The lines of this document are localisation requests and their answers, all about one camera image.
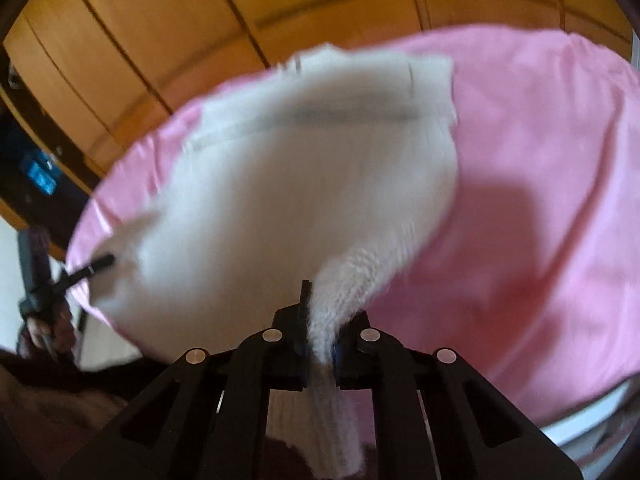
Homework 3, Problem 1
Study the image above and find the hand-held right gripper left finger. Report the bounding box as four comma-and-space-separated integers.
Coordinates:
60, 280, 314, 480

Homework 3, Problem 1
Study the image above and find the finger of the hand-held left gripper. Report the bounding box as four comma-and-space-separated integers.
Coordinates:
65, 254, 117, 284

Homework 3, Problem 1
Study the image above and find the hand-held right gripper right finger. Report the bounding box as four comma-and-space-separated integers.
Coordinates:
330, 310, 586, 480

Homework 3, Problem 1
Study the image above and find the white knit sweater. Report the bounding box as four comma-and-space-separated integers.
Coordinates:
87, 44, 458, 478

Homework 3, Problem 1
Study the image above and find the person's left hand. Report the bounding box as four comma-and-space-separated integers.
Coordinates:
25, 302, 78, 361

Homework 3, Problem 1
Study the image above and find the blue lit object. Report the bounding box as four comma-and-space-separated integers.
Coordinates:
20, 154, 63, 196

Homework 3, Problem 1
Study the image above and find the person's dark maroon clothing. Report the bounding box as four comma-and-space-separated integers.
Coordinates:
0, 345, 171, 480

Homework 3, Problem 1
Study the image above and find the white bed base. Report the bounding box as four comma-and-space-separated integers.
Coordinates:
542, 380, 633, 448

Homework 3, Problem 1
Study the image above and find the wooden wardrobe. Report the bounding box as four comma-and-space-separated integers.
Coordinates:
0, 0, 636, 241

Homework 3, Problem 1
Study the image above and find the pink blanket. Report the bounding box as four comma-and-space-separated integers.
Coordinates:
65, 27, 640, 426

